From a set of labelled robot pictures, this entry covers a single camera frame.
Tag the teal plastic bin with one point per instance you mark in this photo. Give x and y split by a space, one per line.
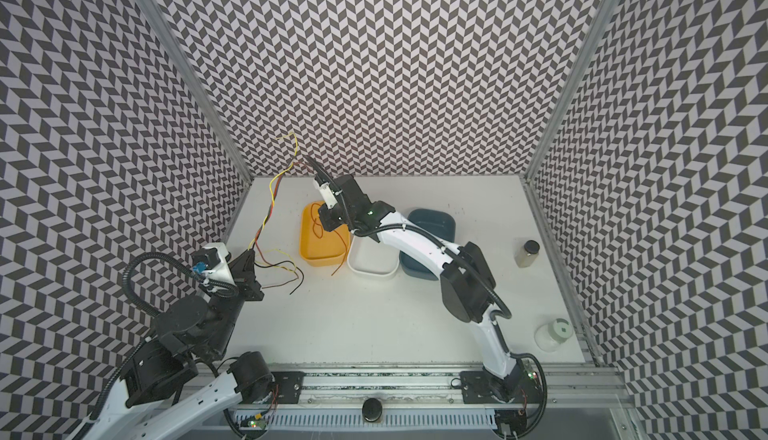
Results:
438 223

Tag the yellow plastic bin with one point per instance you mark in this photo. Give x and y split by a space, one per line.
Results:
318 247

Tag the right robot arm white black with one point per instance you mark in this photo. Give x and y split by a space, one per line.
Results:
467 284

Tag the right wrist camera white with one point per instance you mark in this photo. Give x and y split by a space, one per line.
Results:
329 194

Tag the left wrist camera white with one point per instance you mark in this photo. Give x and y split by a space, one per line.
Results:
210 264

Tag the white plastic bin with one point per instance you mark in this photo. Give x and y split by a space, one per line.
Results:
369 258

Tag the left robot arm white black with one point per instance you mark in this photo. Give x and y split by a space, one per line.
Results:
142 398

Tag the black round knob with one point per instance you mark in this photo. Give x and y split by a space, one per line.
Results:
372 410

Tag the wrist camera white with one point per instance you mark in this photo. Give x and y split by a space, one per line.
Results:
329 194
210 264

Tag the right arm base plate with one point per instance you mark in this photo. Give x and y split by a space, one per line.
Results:
478 387

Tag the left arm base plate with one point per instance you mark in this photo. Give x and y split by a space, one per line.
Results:
288 386

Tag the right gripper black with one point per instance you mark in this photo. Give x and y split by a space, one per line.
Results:
335 187

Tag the white lidded jar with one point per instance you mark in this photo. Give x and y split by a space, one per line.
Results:
551 336

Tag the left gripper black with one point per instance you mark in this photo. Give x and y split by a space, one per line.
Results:
246 282

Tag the right small jar black lid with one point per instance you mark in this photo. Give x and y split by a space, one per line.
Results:
527 253

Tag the aluminium front rail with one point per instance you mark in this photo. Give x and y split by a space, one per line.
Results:
570 385

